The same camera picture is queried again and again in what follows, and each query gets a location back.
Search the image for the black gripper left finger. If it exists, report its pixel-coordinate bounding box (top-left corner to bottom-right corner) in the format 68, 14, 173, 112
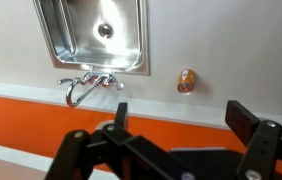
44, 103, 195, 180

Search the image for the orange can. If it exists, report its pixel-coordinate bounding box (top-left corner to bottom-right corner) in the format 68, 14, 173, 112
177, 69, 195, 95

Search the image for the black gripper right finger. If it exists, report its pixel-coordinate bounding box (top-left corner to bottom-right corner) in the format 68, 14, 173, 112
225, 100, 282, 180

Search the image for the stainless steel sink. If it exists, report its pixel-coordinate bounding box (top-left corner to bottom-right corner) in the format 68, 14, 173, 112
33, 0, 150, 75

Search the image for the chrome sink faucet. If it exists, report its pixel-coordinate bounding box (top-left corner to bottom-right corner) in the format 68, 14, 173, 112
57, 72, 124, 108

